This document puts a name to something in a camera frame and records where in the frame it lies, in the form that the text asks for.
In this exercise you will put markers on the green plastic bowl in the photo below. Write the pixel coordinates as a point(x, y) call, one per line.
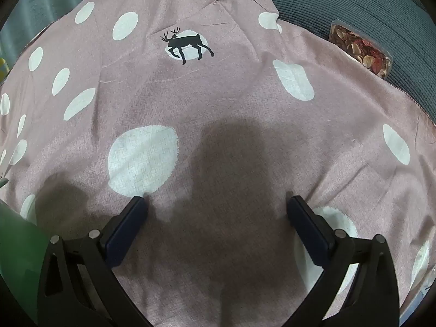
point(20, 255)

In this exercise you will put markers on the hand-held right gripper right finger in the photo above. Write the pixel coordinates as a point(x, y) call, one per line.
point(308, 231)

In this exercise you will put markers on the pink polka dot blanket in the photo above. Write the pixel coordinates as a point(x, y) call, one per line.
point(238, 92)

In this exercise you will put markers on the grey sofa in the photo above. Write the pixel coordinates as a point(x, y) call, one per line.
point(357, 0)

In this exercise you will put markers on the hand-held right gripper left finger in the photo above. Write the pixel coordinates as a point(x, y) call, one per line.
point(126, 231)

